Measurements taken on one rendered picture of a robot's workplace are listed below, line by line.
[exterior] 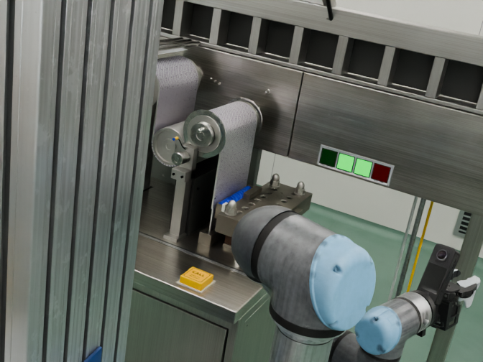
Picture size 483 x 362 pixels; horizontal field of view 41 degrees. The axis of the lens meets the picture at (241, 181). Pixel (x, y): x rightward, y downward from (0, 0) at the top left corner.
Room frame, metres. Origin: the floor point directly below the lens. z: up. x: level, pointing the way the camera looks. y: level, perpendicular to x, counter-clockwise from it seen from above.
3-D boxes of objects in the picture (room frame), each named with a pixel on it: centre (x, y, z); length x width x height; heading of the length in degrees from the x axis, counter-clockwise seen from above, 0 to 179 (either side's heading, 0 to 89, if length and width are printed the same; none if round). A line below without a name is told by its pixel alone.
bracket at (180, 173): (1.86, 0.18, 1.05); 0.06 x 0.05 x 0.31; 156
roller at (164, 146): (2.04, 0.19, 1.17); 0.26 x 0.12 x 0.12; 156
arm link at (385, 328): (1.02, -0.30, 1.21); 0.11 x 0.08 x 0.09; 138
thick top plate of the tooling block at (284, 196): (1.96, -0.10, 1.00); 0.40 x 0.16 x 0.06; 156
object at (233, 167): (1.96, 0.03, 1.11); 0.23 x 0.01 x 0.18; 156
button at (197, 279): (1.60, 0.08, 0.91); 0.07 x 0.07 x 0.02; 66
